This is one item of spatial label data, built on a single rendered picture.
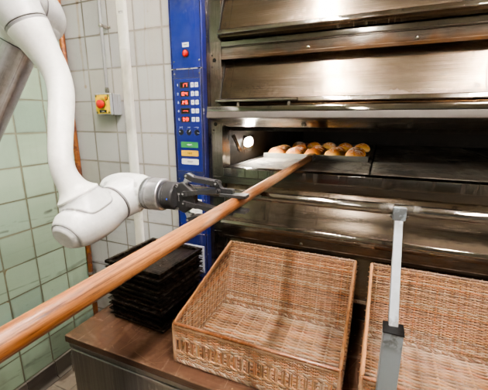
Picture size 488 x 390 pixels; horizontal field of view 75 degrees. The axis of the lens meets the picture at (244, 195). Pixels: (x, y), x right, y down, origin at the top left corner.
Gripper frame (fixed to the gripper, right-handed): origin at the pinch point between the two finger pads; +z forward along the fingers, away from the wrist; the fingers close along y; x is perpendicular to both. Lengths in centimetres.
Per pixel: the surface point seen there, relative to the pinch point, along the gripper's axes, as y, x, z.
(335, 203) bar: 2.6, -19.1, 22.0
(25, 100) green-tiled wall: -28, -34, -122
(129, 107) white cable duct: -25, -55, -80
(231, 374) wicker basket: 59, -7, -5
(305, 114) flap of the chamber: -21.7, -42.0, 7.8
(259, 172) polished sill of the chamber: 2, -57, -14
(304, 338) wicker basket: 60, -35, 13
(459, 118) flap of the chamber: -20, -42, 53
